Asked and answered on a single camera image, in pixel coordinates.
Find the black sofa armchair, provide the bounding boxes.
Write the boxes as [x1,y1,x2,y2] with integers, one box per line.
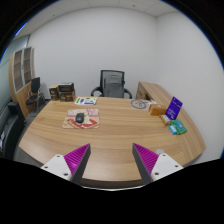
[0,102,25,160]

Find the small beige card box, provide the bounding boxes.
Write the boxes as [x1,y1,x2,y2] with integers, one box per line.
[159,115,171,126]

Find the colourful printed mouse pad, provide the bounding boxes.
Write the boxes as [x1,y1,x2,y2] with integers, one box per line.
[62,109,99,129]

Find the black side chair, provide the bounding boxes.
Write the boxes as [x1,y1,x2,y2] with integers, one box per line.
[26,77,44,106]

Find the brown wooden tissue box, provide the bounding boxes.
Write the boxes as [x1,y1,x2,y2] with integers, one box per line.
[149,104,167,116]

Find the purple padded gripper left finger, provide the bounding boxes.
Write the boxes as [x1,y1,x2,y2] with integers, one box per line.
[42,144,91,184]

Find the white green leaflet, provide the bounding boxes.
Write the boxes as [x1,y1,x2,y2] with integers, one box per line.
[74,97,97,105]

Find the round grey coaster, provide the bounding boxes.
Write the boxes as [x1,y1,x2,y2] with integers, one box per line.
[130,99,147,110]

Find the white round cable grommet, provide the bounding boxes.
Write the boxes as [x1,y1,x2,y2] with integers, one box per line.
[156,149,164,155]

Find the green book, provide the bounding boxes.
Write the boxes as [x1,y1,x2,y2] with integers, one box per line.
[171,120,187,135]

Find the black mesh office chair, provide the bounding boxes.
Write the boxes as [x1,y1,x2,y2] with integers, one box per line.
[91,70,132,98]

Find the purple standing sign card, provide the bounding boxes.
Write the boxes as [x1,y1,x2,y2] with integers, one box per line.
[165,97,183,120]

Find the wooden bookshelf cabinet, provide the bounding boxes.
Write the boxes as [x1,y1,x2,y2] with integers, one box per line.
[9,47,35,116]

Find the dark stacked boxes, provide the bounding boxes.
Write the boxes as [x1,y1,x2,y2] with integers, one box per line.
[49,82,75,102]

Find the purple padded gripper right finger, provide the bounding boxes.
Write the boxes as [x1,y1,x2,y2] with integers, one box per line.
[132,143,182,185]

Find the black computer mouse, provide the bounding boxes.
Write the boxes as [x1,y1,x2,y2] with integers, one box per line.
[75,113,84,123]

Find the small blue box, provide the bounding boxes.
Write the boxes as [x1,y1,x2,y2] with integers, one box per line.
[169,125,177,134]

